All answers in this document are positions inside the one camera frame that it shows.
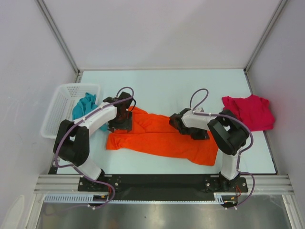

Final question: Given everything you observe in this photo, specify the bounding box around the orange t-shirt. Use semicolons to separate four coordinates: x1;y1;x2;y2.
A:
105;107;218;166

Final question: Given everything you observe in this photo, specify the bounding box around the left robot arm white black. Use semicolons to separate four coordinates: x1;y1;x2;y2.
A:
53;87;136;191

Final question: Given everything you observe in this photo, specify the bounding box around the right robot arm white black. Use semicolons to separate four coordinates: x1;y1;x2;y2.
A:
169;108;251;191

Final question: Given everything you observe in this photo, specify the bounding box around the teal t-shirt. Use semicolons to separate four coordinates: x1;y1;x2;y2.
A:
72;93;98;120

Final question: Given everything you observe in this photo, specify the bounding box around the white plastic basket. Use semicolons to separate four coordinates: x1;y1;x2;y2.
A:
41;83;101;139

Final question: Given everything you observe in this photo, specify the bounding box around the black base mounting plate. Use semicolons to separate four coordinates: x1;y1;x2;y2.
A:
78;174;248;201

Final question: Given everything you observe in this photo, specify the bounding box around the magenta folded t-shirt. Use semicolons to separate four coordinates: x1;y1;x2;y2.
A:
222;95;275;132

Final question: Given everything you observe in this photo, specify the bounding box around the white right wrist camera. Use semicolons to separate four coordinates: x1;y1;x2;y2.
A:
195;107;204;113

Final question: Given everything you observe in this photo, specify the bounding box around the white slotted cable duct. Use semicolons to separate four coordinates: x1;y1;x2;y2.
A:
44;194;224;204

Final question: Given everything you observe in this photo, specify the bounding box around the aluminium frame rail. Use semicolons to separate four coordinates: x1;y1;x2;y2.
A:
34;174;294;195

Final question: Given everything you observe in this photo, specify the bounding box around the left corner frame post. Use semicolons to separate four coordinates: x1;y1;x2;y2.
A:
35;0;80;76

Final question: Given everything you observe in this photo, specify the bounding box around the corner frame post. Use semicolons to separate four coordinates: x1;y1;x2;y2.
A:
35;0;80;76
244;0;289;72

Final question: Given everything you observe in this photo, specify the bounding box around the right corner frame post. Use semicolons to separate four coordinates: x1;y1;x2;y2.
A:
244;0;289;72

